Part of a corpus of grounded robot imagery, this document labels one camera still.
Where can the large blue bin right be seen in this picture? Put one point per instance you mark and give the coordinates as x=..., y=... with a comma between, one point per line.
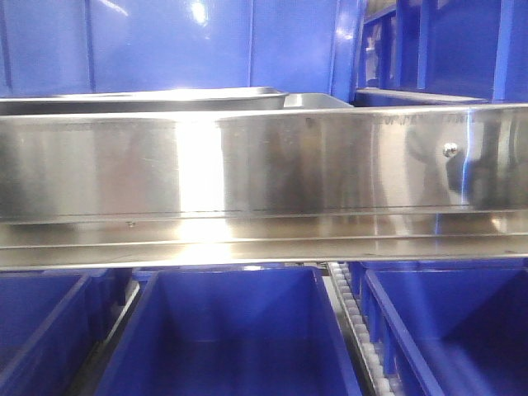
x=58, y=47

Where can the rail screw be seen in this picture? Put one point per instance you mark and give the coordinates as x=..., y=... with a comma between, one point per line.
x=450, y=149

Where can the lower blue bin left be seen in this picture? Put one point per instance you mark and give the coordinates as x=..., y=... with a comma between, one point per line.
x=45, y=332

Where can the steel shelf front rail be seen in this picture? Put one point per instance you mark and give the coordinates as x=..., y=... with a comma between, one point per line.
x=219, y=187

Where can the lower blue bin right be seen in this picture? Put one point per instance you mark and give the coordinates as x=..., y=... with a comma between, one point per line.
x=451, y=332

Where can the lower roller track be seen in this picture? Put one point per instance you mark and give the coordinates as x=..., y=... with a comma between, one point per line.
x=365, y=354

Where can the silver metal tray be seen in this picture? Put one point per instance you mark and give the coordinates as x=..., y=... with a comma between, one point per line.
x=313, y=101
x=181, y=99

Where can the lower blue bin centre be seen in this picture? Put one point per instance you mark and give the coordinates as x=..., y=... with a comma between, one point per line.
x=267, y=332

